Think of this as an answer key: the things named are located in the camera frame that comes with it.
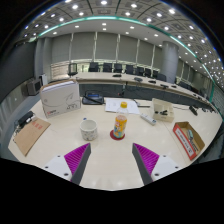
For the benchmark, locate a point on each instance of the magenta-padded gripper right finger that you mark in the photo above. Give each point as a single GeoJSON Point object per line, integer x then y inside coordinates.
{"type": "Point", "coordinates": [148, 160]}

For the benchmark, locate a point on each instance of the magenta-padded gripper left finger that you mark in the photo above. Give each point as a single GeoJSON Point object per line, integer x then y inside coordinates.
{"type": "Point", "coordinates": [75, 160]}

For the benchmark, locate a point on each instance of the yellow-capped clear drink bottle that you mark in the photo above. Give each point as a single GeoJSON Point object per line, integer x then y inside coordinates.
{"type": "Point", "coordinates": [120, 123]}

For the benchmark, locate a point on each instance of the white patterned cup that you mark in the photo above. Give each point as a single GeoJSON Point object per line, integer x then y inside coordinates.
{"type": "Point", "coordinates": [88, 130]}

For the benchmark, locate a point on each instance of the red-edged brown cardboard box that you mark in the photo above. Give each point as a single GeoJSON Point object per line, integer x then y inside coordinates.
{"type": "Point", "coordinates": [182, 141]}

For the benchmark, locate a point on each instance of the white power strip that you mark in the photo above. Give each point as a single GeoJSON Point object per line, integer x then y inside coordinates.
{"type": "Point", "coordinates": [148, 119]}

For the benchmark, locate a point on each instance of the flat round red coaster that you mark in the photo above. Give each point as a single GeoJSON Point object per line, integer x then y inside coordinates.
{"type": "Point", "coordinates": [112, 136]}

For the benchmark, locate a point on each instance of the black tool in white box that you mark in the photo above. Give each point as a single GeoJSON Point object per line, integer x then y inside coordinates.
{"type": "Point", "coordinates": [161, 112]}

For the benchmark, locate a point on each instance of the brown paper envelope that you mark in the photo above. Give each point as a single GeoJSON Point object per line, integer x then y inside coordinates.
{"type": "Point", "coordinates": [30, 135]}

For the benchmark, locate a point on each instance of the open white cardboard box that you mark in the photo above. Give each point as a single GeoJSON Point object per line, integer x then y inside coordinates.
{"type": "Point", "coordinates": [163, 106]}

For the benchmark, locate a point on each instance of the white paper ream package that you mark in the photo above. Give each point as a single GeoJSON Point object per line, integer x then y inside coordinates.
{"type": "Point", "coordinates": [60, 100]}

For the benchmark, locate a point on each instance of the black desk phone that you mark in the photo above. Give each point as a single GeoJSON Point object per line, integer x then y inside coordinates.
{"type": "Point", "coordinates": [93, 99]}

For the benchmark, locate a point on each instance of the white paper sheet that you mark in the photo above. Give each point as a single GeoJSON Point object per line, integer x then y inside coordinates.
{"type": "Point", "coordinates": [113, 106]}

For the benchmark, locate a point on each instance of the black desk microphones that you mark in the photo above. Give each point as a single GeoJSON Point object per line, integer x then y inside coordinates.
{"type": "Point", "coordinates": [138, 79]}

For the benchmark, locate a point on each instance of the dark boxy monitor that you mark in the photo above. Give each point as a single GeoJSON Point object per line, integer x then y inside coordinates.
{"type": "Point", "coordinates": [34, 87]}

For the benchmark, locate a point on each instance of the long curved conference desk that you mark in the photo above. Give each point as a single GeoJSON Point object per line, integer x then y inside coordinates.
{"type": "Point", "coordinates": [110, 80]}

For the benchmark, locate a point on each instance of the black office chairs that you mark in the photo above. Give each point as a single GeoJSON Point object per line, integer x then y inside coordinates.
{"type": "Point", "coordinates": [108, 67]}

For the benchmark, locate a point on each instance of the ceiling lights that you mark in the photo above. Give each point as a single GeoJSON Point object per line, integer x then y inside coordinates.
{"type": "Point", "coordinates": [104, 2]}

